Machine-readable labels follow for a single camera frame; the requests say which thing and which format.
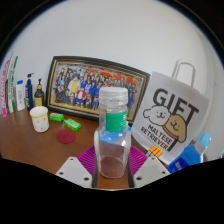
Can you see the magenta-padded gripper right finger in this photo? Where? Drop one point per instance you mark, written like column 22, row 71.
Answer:
column 138, row 160

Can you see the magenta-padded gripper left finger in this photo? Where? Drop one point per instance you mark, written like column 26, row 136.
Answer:
column 86, row 160

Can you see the clear plastic bottle green label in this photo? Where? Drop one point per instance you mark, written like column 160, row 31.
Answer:
column 111, row 150

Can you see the colourful puzzle cube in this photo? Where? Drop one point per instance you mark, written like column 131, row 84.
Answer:
column 155, row 151

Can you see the flat round red coaster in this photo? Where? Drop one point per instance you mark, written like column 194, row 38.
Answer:
column 65, row 136

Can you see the small green pack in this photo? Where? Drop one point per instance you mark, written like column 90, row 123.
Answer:
column 56, row 117
column 72, row 124

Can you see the blue detergent bottle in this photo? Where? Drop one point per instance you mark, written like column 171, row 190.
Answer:
column 186, row 156

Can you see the white mug yellow rim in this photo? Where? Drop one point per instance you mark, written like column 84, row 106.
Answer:
column 39, row 120

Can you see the white paper gift bag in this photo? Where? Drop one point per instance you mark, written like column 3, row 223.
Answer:
column 176, row 100

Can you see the black gold framed group picture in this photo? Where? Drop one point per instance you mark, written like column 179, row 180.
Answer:
column 76, row 86

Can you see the dark pump bottle yellow label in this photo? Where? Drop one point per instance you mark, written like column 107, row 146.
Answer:
column 39, row 96

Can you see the dark blue pump bottle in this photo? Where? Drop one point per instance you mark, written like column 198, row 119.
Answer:
column 29, row 95

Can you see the white bottle blue cap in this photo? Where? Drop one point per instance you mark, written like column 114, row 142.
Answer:
column 20, row 96

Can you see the tall white green box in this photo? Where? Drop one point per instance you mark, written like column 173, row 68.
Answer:
column 12, row 86

